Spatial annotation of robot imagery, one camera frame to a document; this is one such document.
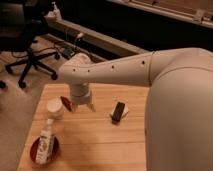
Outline red round plate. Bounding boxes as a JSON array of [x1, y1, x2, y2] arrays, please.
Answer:
[[30, 136, 59, 166]]

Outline power strip with cables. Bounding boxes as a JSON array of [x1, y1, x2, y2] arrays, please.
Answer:
[[59, 47, 76, 60]]

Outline white plastic bottle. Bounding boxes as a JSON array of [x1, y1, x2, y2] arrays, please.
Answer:
[[36, 119, 54, 165]]

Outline white spray bottle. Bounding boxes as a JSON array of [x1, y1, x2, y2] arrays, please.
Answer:
[[47, 2, 61, 20]]

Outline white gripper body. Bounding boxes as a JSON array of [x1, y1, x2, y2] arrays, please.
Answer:
[[70, 83, 92, 106]]

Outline black office chair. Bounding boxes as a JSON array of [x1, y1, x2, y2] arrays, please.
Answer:
[[0, 0, 60, 88]]

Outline white plug adapter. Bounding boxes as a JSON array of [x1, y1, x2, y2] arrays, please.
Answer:
[[76, 32, 84, 39]]

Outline white round jar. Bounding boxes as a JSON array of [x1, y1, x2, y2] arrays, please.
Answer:
[[46, 98, 63, 119]]

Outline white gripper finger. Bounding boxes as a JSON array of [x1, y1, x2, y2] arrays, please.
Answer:
[[71, 104, 78, 113], [87, 103, 96, 112]]

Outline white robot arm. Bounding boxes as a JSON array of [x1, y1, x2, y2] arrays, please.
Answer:
[[59, 48, 213, 171]]

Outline red spoon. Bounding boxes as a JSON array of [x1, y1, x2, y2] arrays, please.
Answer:
[[60, 96, 72, 112]]

